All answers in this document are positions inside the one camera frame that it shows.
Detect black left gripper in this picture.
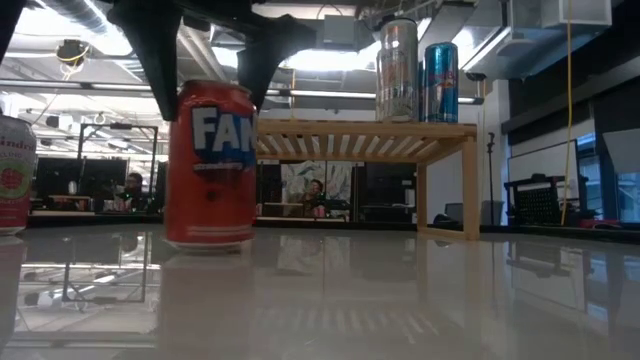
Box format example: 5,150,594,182
106,0,321,123

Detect red Fanta can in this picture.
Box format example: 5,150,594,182
164,79,259,250

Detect tall silver Celsius can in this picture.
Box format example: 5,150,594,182
374,17,420,123

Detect blue Red Bull can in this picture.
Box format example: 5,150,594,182
417,59,426,123
423,41,460,124

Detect wooden slatted shelf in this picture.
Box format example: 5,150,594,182
254,118,480,242

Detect long ceiling light tube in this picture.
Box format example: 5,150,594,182
0,79,484,106

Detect grey ceiling box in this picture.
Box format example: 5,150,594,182
322,13,359,50

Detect black round ceiling fixture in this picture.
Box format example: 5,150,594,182
54,38,91,69

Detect person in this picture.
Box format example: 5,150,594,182
119,172,147,211
298,178,327,219

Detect black computer monitor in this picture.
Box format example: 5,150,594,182
35,157,82,199
82,157,129,199

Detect black tripod stand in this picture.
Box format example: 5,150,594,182
486,131,497,226

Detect grey trash bin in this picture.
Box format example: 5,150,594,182
480,199,506,226

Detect white board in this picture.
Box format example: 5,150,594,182
507,141,580,201

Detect black mesh cart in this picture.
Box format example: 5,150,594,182
503,172,584,227

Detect round silver ventilation duct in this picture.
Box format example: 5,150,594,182
177,24,229,84

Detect black stand frame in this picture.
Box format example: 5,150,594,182
76,122,160,201

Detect teal white wall painting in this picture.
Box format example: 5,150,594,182
279,159,354,204

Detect rectangular silver air duct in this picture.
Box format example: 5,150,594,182
459,0,614,81

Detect yellow hanging cable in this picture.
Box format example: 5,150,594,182
559,0,575,226

